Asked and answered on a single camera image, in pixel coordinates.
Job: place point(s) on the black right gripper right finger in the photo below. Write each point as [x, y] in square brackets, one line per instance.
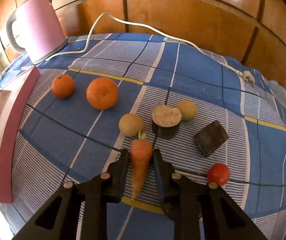
[200, 209]

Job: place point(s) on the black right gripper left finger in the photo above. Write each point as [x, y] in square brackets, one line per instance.
[79, 210]

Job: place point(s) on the red tomato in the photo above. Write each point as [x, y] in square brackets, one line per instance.
[219, 173]

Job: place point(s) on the dark brown wedge piece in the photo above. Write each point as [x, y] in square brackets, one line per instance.
[210, 138]

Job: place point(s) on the orange carrot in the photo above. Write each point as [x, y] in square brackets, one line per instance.
[141, 152]

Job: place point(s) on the cut dark cylinder vegetable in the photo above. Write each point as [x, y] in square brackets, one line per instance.
[166, 121]

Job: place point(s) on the small tan round fruit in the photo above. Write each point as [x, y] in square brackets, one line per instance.
[188, 110]

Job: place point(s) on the tan round potato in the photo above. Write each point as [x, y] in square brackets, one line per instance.
[131, 124]

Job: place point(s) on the large orange tangerine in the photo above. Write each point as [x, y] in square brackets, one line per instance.
[102, 93]

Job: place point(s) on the small orange tangerine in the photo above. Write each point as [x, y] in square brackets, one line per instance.
[63, 86]

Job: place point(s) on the blue plaid tablecloth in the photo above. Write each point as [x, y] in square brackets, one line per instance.
[68, 139]

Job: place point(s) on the pink edged cardboard tray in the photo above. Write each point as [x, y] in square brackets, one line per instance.
[13, 99]

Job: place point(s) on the pink electric kettle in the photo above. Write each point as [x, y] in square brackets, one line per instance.
[40, 29]

